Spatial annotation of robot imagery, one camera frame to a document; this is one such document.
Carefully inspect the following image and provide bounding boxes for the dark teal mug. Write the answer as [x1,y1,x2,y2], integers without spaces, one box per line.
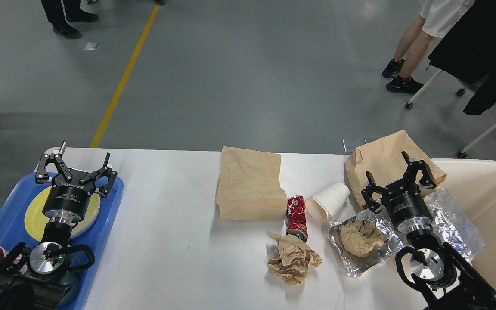
[59,273,81,307]

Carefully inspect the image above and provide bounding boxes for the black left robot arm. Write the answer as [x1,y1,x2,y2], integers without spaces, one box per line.
[0,141,118,310]

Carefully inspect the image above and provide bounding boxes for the crumpled aluminium foil sheet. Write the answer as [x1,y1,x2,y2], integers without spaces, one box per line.
[425,187,485,262]

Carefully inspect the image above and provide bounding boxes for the blue plastic tray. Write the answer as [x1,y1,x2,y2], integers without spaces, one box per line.
[0,173,124,310]

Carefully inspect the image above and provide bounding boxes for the yellow plastic plate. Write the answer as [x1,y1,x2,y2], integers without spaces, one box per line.
[24,188,101,242]

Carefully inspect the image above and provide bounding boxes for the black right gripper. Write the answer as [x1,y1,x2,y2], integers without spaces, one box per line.
[361,151,437,234]

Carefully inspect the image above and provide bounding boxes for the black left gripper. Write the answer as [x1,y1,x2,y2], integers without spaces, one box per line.
[35,140,118,224]

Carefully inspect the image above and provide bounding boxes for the person in white shorts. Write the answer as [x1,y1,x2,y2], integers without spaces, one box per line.
[382,0,474,94]

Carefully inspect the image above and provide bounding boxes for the crushed red soda can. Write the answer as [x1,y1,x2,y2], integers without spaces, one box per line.
[286,195,308,242]

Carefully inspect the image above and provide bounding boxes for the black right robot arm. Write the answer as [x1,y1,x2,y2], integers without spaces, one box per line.
[361,152,496,310]

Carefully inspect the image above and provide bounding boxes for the aluminium foil tray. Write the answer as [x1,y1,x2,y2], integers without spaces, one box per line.
[328,210,403,277]

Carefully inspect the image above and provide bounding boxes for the crumpled brown paper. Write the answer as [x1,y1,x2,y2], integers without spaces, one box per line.
[267,232,322,286]

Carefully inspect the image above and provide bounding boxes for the brown paper bag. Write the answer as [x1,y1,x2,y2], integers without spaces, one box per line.
[215,146,287,220]
[344,130,447,209]

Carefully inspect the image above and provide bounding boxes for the clear plastic piece on floor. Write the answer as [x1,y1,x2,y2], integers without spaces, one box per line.
[342,139,375,153]

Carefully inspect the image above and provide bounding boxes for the crumpled paper ball in foil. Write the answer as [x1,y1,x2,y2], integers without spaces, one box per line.
[339,219,388,257]

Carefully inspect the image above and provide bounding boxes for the pink round plate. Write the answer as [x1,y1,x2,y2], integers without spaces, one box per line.
[71,194,101,239]

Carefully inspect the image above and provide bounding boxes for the black jacket on chair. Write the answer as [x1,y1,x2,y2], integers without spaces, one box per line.
[428,0,496,115]

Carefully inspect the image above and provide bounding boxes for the walking person's legs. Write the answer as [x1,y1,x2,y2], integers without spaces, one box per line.
[41,0,99,39]

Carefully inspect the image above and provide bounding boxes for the white paper cup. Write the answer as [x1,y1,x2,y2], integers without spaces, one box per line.
[305,182,350,225]

